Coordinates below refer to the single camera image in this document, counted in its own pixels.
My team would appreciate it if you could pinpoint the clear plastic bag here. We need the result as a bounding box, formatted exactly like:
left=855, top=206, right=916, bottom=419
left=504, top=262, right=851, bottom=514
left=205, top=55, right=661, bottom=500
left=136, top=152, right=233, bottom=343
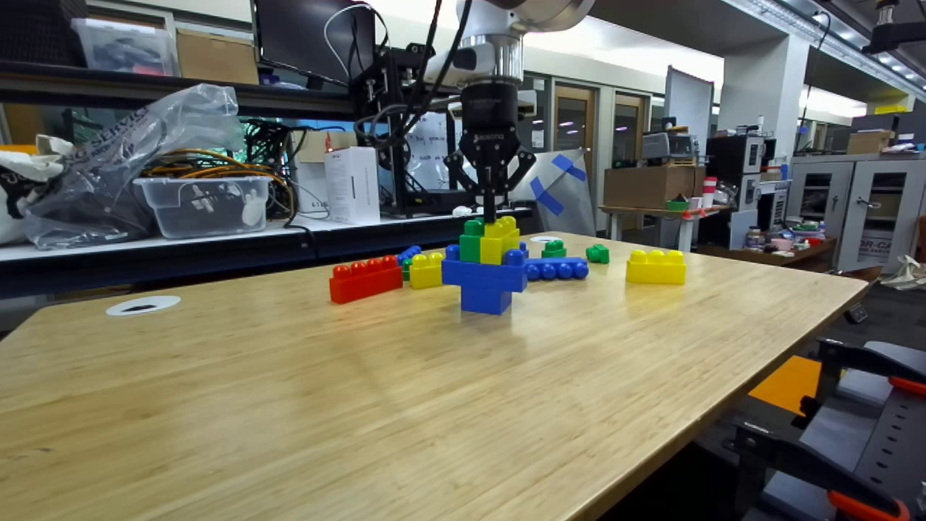
left=17, top=81, right=246, bottom=251

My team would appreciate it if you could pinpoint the red Lego brick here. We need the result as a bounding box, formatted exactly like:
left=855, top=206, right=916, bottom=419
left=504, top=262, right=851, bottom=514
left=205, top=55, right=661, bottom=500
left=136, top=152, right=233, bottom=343
left=327, top=251, right=408, bottom=307

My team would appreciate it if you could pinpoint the clear plastic bin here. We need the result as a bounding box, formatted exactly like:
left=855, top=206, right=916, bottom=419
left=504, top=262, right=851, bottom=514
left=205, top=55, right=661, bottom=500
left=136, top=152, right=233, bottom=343
left=133, top=174, right=273, bottom=241

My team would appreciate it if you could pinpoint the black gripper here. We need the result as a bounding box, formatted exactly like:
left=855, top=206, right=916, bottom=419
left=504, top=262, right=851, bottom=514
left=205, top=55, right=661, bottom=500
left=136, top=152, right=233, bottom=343
left=446, top=81, right=538, bottom=229

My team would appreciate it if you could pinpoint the grey glass door cabinet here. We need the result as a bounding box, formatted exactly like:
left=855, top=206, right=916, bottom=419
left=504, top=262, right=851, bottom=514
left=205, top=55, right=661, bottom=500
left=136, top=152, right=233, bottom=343
left=783, top=152, right=926, bottom=278

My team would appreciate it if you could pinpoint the wide cardboard box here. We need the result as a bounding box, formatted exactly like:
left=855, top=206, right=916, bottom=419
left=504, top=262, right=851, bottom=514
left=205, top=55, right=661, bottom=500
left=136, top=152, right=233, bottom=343
left=602, top=165, right=708, bottom=212

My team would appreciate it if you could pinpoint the long workbench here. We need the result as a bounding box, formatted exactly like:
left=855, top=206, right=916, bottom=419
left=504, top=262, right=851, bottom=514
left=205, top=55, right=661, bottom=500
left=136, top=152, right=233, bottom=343
left=0, top=206, right=538, bottom=303

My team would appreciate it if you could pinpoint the white cardboard box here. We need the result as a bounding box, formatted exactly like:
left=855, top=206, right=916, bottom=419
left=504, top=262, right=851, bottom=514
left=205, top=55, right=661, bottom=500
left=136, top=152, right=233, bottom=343
left=320, top=144, right=385, bottom=229

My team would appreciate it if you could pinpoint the yellow three-stud Lego brick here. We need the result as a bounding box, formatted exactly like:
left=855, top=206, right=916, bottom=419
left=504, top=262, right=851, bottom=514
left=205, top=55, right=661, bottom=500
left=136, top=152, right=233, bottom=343
left=476, top=213, right=524, bottom=268
left=404, top=245, right=447, bottom=291

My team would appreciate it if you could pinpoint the large blue Lego brick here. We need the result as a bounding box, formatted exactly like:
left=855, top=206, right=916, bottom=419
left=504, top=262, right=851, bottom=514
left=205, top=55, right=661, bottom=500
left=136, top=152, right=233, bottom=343
left=519, top=254, right=593, bottom=283

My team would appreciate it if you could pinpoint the small cardboard box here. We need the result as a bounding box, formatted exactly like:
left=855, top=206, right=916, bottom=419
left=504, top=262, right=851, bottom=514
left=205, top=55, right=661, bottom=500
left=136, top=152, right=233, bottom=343
left=845, top=126, right=896, bottom=159

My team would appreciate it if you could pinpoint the white round table grommet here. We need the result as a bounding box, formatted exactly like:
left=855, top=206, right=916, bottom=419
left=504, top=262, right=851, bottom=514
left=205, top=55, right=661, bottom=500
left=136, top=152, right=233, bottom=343
left=104, top=291, right=185, bottom=322

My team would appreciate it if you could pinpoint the yellow four-stud Lego brick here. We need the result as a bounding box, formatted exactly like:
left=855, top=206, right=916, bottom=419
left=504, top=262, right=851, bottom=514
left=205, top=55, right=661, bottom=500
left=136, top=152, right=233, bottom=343
left=622, top=245, right=687, bottom=290

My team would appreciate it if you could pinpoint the dark wall shelf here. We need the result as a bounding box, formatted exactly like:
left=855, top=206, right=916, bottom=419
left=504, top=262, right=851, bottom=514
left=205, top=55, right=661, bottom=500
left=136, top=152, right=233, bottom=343
left=0, top=57, right=365, bottom=125

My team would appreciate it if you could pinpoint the white side table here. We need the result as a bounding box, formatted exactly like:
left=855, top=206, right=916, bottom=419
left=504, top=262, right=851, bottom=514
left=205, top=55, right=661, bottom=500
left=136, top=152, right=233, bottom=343
left=598, top=199, right=741, bottom=254

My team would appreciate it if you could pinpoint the clear storage box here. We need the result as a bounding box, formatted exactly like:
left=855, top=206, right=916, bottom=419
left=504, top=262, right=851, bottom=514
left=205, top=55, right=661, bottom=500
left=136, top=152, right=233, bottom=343
left=68, top=15, right=181, bottom=78

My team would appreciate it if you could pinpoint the black monitor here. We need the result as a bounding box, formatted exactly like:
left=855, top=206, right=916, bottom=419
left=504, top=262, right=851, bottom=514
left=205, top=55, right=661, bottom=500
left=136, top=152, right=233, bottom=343
left=250, top=0, right=382, bottom=93

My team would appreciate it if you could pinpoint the orange floor plate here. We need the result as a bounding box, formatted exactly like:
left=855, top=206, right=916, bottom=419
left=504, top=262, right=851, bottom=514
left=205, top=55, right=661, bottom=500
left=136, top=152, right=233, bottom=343
left=747, top=353, right=823, bottom=419

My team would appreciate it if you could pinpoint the yellow cable bundle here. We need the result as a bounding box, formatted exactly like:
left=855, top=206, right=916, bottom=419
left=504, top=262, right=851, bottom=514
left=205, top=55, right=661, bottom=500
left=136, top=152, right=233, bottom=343
left=142, top=146, right=291, bottom=226

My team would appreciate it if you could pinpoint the white board panel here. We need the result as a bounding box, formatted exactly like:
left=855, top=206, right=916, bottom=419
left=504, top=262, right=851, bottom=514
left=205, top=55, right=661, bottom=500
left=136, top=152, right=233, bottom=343
left=661, top=63, right=718, bottom=161

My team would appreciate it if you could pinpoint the grey equipment with orange handles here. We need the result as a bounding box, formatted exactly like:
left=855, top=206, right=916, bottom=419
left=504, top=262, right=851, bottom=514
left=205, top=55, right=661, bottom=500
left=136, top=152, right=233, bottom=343
left=732, top=336, right=926, bottom=521

